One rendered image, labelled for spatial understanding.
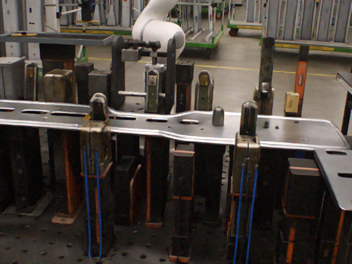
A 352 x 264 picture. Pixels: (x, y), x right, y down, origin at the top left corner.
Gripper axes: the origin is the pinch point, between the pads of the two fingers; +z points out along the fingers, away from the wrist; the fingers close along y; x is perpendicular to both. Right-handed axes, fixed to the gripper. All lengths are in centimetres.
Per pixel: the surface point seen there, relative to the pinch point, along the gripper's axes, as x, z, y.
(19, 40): -22.1, 8.4, -1.1
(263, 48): 49, 6, 35
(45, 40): -13.4, 8.1, 1.8
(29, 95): -18.1, 22.9, 15.9
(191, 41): 170, 97, -567
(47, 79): -12.2, 17.4, 18.0
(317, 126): 60, 24, 50
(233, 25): 331, 99, -825
